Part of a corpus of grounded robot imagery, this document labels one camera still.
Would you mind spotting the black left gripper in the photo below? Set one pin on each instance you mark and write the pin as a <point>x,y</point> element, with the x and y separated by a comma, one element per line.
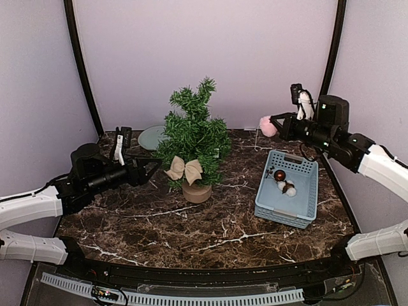
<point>140,177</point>

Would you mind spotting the white cotton ball ornament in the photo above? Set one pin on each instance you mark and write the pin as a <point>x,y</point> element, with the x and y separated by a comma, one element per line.
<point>287,187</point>

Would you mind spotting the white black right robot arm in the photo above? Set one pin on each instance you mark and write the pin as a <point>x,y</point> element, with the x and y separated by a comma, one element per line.
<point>328,132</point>

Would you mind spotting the black front rail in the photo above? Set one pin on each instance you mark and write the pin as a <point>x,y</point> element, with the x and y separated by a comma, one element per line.
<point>131,276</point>

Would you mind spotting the small green christmas tree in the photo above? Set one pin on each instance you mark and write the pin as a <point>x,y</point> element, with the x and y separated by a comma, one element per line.
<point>193,134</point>

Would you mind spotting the black corner post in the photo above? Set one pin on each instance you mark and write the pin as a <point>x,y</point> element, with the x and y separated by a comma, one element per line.
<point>334,46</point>
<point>80,66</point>

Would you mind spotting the light blue ceramic plate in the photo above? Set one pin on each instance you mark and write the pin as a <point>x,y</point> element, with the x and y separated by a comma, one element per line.
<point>150,138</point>

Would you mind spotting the right black corner post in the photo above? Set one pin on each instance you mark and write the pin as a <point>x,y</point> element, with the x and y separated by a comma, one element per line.
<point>334,46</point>

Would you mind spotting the dark red bauble ornament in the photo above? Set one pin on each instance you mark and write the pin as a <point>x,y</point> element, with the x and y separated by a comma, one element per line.
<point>276,174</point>

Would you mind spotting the brown gingerbread ornament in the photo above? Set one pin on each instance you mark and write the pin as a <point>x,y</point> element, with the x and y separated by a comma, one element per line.
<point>190,170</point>

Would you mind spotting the pink pompom ornament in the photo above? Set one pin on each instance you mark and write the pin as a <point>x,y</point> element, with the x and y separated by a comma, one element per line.
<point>266,127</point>

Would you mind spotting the white slotted cable duct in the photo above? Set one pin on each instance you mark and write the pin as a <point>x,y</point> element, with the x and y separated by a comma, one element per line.
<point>167,295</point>

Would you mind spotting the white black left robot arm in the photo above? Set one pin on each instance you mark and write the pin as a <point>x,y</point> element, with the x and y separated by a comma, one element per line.
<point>91,174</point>

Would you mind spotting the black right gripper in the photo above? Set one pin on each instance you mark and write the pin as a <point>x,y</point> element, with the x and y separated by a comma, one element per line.
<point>286,132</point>

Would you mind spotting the left black corner post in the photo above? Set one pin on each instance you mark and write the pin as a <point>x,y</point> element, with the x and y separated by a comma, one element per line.
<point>80,66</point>

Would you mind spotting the light blue plastic basket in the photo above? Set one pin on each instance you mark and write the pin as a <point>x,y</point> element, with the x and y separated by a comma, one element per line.
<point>298,211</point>

